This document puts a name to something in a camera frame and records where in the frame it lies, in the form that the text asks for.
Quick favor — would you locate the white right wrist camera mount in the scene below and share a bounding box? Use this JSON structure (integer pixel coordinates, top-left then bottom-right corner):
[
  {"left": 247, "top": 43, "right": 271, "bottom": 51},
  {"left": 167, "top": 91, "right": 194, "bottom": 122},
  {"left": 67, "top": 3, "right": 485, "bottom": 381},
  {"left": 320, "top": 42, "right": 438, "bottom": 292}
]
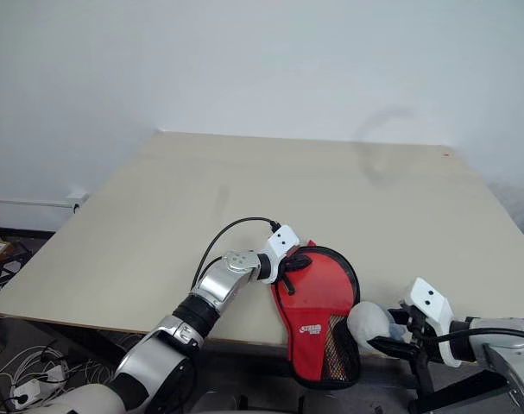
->
[{"left": 400, "top": 278, "right": 477, "bottom": 368}]

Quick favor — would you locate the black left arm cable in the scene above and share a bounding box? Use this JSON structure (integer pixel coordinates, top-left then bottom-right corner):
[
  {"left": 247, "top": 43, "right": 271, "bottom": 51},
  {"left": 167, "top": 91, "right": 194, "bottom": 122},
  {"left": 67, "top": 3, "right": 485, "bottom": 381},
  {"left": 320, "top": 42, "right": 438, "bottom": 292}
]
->
[{"left": 191, "top": 216, "right": 282, "bottom": 297}]

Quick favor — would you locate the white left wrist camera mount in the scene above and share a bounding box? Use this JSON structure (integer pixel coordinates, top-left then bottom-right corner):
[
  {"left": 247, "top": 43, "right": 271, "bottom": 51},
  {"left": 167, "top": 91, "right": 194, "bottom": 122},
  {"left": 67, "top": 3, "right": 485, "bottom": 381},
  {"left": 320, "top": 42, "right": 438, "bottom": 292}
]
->
[{"left": 260, "top": 223, "right": 301, "bottom": 286}]

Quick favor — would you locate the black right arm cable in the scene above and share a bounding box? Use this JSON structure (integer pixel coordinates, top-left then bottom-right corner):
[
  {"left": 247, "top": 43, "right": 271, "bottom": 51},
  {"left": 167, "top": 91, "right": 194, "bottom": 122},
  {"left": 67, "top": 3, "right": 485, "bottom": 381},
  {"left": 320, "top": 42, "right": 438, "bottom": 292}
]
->
[{"left": 436, "top": 326, "right": 524, "bottom": 345}]

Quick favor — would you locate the white floor power strip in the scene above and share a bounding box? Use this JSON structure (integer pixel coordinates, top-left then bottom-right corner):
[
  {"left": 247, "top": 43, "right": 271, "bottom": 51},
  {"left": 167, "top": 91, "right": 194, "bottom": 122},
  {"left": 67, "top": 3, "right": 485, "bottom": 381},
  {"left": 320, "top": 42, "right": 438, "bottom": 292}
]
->
[{"left": 10, "top": 381, "right": 41, "bottom": 410}]

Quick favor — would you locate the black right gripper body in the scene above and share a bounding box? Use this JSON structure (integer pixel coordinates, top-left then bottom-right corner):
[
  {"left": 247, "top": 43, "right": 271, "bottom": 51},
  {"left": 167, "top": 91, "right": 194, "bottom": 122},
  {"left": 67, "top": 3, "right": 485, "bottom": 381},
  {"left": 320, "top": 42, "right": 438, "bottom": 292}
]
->
[{"left": 401, "top": 306, "right": 439, "bottom": 353}]

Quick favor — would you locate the white wall cable duct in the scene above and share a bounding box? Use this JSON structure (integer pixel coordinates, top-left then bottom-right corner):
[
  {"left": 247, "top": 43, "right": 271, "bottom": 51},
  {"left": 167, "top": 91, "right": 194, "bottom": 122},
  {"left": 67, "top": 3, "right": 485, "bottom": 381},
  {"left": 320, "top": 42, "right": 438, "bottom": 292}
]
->
[{"left": 0, "top": 197, "right": 73, "bottom": 209}]

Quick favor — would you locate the fluffy white grey pom-pom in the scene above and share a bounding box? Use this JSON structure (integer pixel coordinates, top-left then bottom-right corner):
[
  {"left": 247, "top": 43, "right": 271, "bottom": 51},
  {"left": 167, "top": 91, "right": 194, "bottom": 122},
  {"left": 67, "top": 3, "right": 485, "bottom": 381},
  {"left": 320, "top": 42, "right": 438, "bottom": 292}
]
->
[{"left": 346, "top": 301, "right": 407, "bottom": 353}]

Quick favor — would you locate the white floor cable tangle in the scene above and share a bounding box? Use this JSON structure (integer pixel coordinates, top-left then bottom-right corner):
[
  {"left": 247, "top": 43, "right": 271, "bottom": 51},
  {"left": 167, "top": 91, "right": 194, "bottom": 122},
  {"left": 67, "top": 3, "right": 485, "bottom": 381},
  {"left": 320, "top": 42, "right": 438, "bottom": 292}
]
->
[{"left": 0, "top": 344, "right": 129, "bottom": 414}]

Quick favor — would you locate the white wall outlet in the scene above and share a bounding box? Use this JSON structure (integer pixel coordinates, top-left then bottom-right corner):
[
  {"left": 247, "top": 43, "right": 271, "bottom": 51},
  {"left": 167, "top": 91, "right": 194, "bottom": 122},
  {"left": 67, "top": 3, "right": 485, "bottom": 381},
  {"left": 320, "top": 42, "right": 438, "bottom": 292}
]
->
[{"left": 66, "top": 192, "right": 91, "bottom": 216}]

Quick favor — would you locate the red black paddle case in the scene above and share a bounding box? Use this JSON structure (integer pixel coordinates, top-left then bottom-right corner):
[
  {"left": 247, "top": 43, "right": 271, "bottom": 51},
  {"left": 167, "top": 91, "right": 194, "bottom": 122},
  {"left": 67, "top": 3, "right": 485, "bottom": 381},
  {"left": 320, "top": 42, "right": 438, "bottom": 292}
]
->
[{"left": 269, "top": 239, "right": 361, "bottom": 389}]

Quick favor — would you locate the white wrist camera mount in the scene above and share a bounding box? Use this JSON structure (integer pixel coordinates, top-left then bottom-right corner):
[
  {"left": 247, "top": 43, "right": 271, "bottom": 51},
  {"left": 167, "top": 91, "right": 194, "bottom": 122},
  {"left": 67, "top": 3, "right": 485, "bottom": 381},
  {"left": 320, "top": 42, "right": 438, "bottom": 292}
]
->
[
  {"left": 400, "top": 278, "right": 477, "bottom": 368},
  {"left": 260, "top": 223, "right": 301, "bottom": 286}
]

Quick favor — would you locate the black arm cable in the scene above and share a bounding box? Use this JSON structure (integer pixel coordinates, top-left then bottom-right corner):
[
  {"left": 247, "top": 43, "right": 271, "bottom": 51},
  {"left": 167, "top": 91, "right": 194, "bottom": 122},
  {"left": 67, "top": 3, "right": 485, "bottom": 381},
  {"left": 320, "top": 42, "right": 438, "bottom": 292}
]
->
[
  {"left": 191, "top": 216, "right": 282, "bottom": 297},
  {"left": 436, "top": 326, "right": 524, "bottom": 345}
]

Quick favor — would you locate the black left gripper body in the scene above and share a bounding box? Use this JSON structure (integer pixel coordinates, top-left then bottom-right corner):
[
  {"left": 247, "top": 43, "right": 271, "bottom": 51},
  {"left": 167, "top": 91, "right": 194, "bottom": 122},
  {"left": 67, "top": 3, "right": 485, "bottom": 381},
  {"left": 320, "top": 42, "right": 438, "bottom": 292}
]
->
[{"left": 278, "top": 254, "right": 295, "bottom": 282}]

